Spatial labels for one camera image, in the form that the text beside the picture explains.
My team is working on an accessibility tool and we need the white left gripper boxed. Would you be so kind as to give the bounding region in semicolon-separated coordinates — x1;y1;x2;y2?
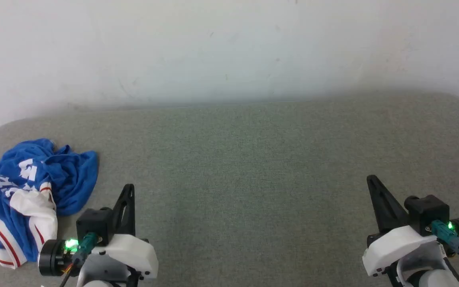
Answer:
38;184;159;279

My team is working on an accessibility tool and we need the grey fabric sofa cushion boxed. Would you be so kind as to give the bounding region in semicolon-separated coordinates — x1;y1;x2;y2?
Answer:
0;92;459;287

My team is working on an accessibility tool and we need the teal plug left camera cable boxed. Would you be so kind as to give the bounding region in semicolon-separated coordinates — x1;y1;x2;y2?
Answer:
59;232;99;287

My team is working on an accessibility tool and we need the teal plug right camera cable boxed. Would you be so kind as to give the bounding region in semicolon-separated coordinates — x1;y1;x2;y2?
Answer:
430;220;459;267

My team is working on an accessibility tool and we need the teal plug camera cable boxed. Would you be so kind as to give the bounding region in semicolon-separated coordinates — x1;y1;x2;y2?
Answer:
59;232;99;287
430;220;459;267

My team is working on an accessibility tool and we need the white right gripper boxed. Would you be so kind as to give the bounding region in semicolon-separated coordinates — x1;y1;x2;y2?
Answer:
363;175;459;277

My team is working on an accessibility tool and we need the blue Lakers jersey shirt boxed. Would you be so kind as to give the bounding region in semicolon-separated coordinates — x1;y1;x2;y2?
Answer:
0;138;99;269

